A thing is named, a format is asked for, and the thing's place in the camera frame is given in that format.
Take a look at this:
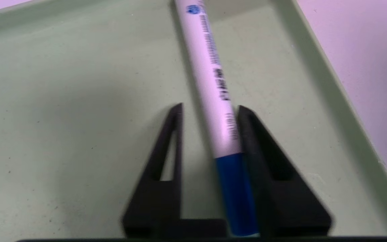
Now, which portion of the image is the white marker with blue cap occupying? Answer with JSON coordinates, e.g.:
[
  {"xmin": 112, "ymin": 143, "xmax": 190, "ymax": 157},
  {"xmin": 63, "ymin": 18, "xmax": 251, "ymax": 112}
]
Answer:
[{"xmin": 174, "ymin": 0, "xmax": 260, "ymax": 237}]

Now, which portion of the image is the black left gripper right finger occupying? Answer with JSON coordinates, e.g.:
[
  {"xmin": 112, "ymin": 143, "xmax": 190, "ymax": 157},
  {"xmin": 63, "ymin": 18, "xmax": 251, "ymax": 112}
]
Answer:
[{"xmin": 236, "ymin": 105, "xmax": 332, "ymax": 237}]

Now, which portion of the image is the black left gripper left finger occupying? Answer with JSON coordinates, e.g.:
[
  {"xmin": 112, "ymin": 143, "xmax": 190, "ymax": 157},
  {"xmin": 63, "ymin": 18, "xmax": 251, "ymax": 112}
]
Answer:
[{"xmin": 122, "ymin": 103, "xmax": 184, "ymax": 238}]

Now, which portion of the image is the light green plastic tray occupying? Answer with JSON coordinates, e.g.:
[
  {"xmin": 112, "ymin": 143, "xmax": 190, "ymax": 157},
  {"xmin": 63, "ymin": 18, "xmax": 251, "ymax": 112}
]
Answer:
[{"xmin": 0, "ymin": 0, "xmax": 387, "ymax": 237}]

